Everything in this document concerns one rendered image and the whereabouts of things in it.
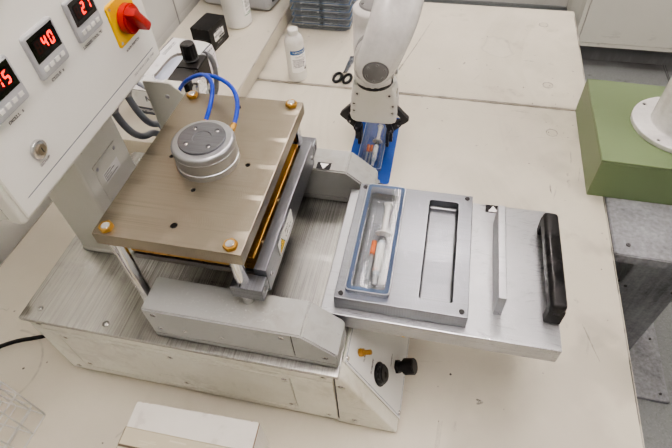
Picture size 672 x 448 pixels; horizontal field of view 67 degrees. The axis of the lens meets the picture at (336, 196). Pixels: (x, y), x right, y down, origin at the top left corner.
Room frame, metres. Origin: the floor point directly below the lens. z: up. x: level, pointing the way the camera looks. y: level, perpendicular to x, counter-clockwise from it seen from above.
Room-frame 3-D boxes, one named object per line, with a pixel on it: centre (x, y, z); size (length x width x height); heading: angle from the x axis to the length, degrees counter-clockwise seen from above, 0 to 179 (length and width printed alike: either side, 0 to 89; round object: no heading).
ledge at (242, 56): (1.30, 0.32, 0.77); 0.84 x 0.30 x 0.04; 164
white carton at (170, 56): (1.10, 0.38, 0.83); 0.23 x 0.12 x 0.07; 160
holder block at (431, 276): (0.41, -0.09, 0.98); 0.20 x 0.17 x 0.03; 165
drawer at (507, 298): (0.40, -0.14, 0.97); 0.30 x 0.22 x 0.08; 75
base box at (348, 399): (0.49, 0.15, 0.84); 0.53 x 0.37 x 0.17; 75
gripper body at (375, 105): (0.87, -0.10, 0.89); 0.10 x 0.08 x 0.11; 76
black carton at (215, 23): (1.31, 0.32, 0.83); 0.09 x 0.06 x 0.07; 156
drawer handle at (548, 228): (0.36, -0.27, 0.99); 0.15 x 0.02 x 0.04; 165
